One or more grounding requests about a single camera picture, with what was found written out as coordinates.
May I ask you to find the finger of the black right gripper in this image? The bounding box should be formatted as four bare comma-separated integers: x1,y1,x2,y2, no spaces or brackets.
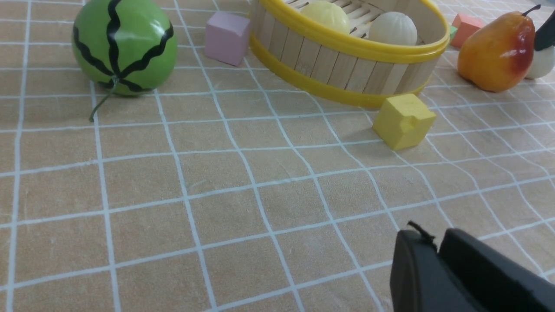
534,11,555,51

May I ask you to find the checkered orange tablecloth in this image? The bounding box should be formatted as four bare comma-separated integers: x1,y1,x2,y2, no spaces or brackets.
1,0,554,312

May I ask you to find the bamboo steamer tray yellow rim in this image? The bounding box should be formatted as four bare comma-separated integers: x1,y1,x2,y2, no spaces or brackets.
248,0,450,108

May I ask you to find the white bun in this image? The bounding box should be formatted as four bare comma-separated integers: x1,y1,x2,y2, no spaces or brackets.
525,45,555,79
367,12,418,46

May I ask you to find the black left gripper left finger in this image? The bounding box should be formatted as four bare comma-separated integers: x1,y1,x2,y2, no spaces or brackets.
390,221,482,312

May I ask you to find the green toy watermelon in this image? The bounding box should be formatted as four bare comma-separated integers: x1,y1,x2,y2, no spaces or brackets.
72,0,178,96

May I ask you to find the green wooden cube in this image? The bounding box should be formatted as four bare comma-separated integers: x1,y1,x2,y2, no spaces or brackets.
449,25,457,42

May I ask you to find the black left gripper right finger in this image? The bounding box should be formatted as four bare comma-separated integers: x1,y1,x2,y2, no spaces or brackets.
439,228,555,312

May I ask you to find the yellow bun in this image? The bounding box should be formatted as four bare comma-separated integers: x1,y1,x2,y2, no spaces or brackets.
300,0,351,34

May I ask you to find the orange toy pear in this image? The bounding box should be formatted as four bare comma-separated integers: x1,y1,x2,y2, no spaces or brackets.
457,4,541,93

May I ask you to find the pink wooden cube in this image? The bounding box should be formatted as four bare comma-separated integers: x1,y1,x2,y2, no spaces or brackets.
204,11,251,67

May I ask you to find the white bun front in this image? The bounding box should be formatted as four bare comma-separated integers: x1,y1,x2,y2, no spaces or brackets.
367,12,418,46

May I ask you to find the yellow wooden cube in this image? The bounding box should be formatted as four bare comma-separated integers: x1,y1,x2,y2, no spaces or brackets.
372,94,437,150

